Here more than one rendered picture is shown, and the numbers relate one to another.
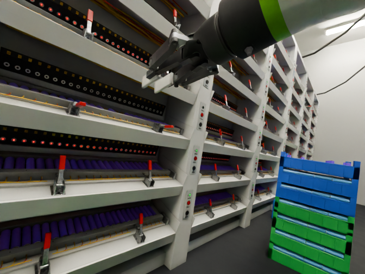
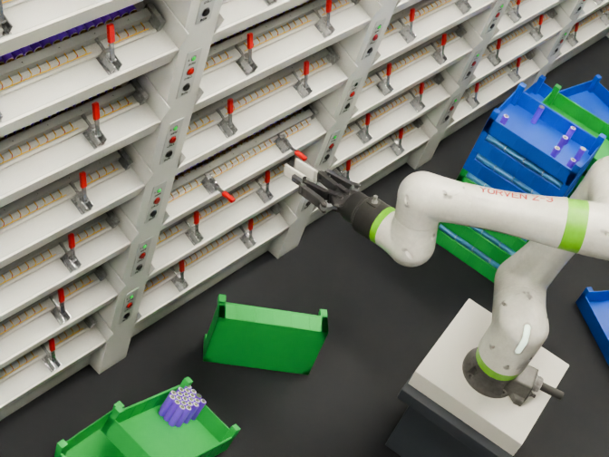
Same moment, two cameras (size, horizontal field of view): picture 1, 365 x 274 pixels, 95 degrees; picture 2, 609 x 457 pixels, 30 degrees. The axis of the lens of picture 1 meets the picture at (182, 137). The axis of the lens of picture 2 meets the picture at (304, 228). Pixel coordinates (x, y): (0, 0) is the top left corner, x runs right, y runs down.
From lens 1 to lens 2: 260 cm
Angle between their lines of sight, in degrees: 50
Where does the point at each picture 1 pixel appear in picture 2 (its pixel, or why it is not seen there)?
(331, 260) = (502, 257)
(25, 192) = (176, 247)
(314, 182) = (519, 170)
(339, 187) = (545, 187)
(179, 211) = (297, 206)
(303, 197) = (499, 182)
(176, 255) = (287, 244)
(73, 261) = (197, 274)
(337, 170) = (552, 167)
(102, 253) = (217, 263)
